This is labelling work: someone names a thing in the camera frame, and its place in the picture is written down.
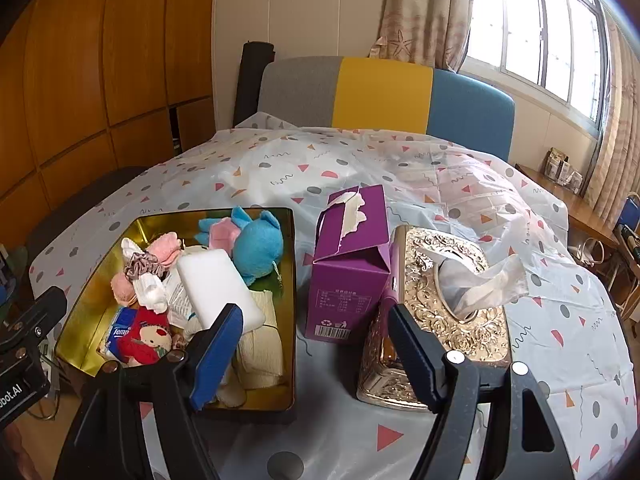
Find beige knitted cloth bundle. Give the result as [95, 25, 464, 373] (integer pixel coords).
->
[235, 290, 285, 390]

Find red christmas sock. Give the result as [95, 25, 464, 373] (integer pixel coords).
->
[117, 307, 172, 366]

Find blue tempo tissue pack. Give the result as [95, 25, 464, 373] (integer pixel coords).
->
[99, 307, 137, 361]

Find dusty pink scrunchie with cloth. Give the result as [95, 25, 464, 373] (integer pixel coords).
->
[120, 237, 168, 314]

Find blue plush toy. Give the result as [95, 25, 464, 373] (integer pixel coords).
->
[194, 206, 284, 286]

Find pink fluffy sock roll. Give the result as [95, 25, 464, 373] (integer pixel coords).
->
[111, 232, 182, 307]

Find white socks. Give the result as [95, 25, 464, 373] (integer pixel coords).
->
[180, 318, 246, 408]

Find white packaged wipes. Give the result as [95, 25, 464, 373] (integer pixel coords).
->
[163, 268, 193, 330]

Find ornate gold tissue box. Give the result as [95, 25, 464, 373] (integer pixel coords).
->
[357, 226, 511, 412]

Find purple tissue box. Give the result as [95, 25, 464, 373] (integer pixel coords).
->
[305, 184, 390, 344]

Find gold metal tray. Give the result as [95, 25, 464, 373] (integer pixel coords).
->
[54, 206, 298, 414]

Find patterned plastic tablecloth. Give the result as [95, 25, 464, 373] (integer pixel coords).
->
[29, 113, 637, 479]

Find white basket under desk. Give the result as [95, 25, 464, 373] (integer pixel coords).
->
[568, 236, 615, 275]

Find wooden desk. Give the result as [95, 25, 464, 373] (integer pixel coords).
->
[515, 164, 618, 250]

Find packages on desk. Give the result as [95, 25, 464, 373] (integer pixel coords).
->
[544, 148, 582, 194]

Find blue folding chair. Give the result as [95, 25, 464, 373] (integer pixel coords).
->
[614, 192, 639, 280]

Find right floral curtain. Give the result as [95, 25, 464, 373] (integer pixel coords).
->
[585, 13, 640, 229]

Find floral curtain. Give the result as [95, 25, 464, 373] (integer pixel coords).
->
[369, 0, 473, 73]
[585, 13, 640, 229]

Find grey yellow blue headboard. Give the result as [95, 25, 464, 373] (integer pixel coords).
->
[257, 56, 515, 160]

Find black rolled mat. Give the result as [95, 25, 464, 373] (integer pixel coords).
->
[233, 41, 276, 126]

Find wooden wardrobe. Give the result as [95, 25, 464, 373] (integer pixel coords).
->
[1, 0, 215, 247]

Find left floral curtain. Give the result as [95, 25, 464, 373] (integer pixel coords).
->
[369, 0, 473, 73]

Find window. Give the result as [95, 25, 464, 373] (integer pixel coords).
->
[464, 0, 608, 136]

